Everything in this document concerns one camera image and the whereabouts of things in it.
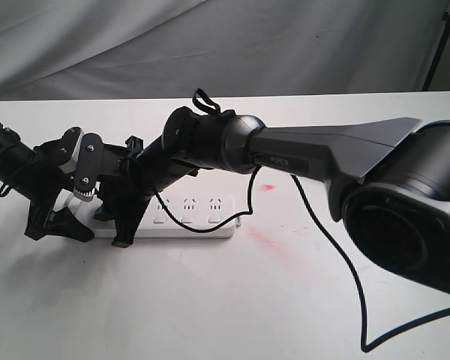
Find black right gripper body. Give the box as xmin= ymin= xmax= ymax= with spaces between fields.
xmin=96 ymin=136 xmax=161 ymax=214

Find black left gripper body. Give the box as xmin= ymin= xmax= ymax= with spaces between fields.
xmin=25 ymin=139 xmax=65 ymax=240

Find white five-socket power strip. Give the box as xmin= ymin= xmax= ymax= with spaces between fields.
xmin=69 ymin=193 xmax=243 ymax=240

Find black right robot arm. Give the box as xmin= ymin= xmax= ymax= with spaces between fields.
xmin=94 ymin=106 xmax=450 ymax=294

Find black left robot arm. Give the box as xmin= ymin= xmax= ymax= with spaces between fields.
xmin=0 ymin=122 xmax=94 ymax=242

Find grey backdrop cloth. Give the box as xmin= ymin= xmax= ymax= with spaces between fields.
xmin=0 ymin=1 xmax=450 ymax=101

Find black tripod stand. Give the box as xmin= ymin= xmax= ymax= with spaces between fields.
xmin=421 ymin=8 xmax=450 ymax=92

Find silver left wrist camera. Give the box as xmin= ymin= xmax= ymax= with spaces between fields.
xmin=57 ymin=127 xmax=84 ymax=174

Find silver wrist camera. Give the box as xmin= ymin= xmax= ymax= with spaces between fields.
xmin=73 ymin=133 xmax=104 ymax=202
xmin=57 ymin=127 xmax=84 ymax=174

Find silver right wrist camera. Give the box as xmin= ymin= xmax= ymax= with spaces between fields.
xmin=73 ymin=133 xmax=104 ymax=202

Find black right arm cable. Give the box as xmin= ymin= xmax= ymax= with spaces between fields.
xmin=155 ymin=164 xmax=450 ymax=354

